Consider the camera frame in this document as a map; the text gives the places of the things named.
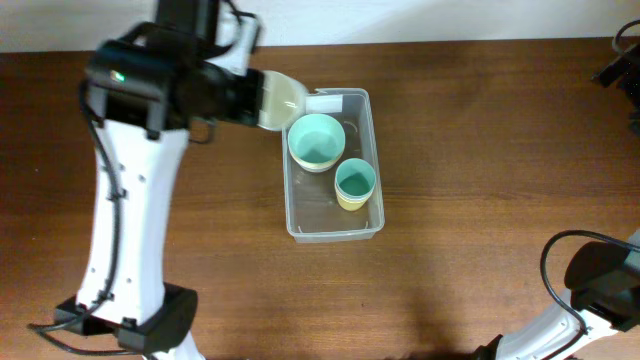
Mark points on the green plastic bowl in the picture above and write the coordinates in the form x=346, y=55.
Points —
x=316, y=132

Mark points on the clear plastic container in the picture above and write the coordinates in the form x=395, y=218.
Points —
x=313, y=214

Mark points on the yellow plastic bowl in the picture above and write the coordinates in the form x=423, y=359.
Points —
x=315, y=161

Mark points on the cream plastic cup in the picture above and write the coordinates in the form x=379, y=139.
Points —
x=283, y=101

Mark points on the cream plastic bowl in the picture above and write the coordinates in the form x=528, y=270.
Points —
x=315, y=167

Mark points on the green plastic cup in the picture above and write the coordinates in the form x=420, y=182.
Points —
x=356, y=176

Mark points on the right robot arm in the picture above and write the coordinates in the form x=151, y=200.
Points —
x=601, y=299

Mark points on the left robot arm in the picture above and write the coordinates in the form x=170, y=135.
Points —
x=140, y=95

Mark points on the yellow plastic cup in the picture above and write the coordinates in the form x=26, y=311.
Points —
x=349, y=204

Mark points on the pink plastic cup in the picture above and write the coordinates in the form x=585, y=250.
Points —
x=344, y=195

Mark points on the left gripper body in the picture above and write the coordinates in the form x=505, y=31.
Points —
x=239, y=97

